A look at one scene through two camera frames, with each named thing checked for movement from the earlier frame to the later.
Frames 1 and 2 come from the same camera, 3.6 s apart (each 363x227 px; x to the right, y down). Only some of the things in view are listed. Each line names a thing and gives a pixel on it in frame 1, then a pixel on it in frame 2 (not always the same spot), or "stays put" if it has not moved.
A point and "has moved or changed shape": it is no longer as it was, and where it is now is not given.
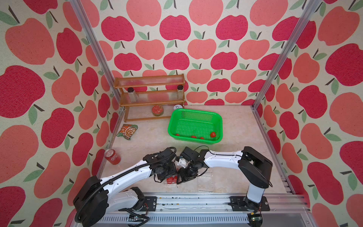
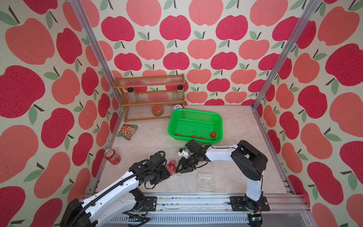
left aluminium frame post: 103,69 stays put
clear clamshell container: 173,179 has moved or changed shape
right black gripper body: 188,172 -> 188,163
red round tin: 157,109 stays put
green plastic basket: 195,126 stays put
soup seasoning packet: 127,131 stays put
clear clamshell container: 204,182 stays put
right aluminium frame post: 282,56 stays put
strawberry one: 170,180 has moved or changed shape
